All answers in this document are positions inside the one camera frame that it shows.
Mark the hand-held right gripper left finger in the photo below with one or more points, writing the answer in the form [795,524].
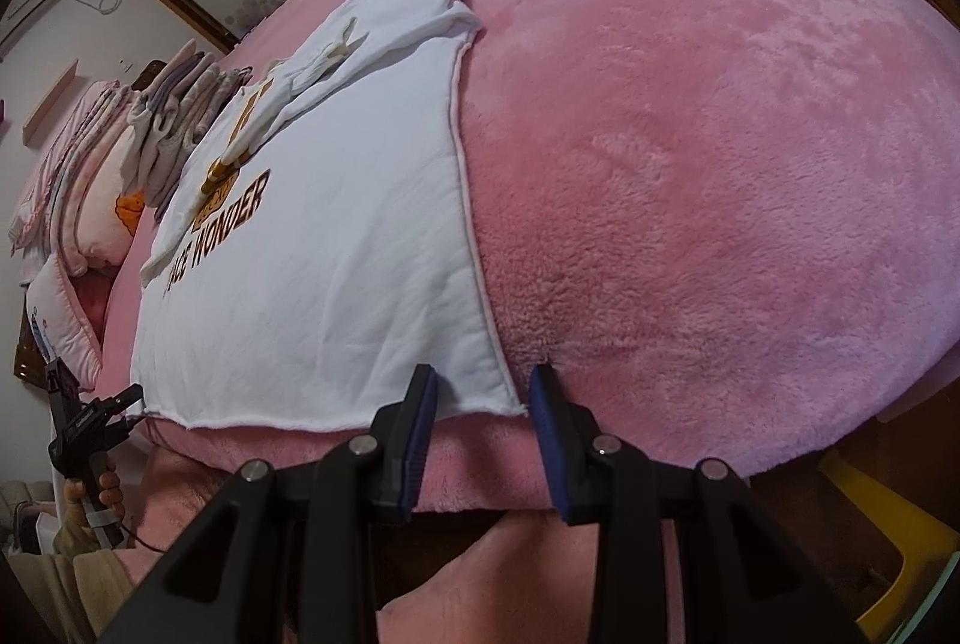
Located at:
[420,434]

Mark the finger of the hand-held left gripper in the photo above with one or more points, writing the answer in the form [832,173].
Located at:
[124,425]
[120,398]

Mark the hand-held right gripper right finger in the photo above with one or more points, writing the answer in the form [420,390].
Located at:
[544,434]

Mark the white printed sweatshirt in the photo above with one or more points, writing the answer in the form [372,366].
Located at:
[337,254]

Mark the person's left forearm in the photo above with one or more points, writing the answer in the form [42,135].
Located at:
[82,561]

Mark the stack of folded grey clothes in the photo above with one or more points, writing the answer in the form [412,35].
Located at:
[172,119]

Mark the person's left hand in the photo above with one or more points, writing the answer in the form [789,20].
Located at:
[112,494]

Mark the white pink cushion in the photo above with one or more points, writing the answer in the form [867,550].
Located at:
[64,322]

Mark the pink pillows and quilt pile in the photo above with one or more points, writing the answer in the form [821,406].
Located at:
[52,179]

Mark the pink bed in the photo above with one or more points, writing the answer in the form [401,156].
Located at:
[712,164]

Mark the dark wooden headboard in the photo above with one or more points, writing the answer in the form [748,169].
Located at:
[154,74]

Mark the yellow plastic stool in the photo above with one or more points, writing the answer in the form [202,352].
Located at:
[885,509]

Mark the pink wall shelf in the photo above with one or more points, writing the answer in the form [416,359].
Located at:
[49,100]

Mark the white wall air conditioner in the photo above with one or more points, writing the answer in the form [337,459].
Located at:
[34,7]

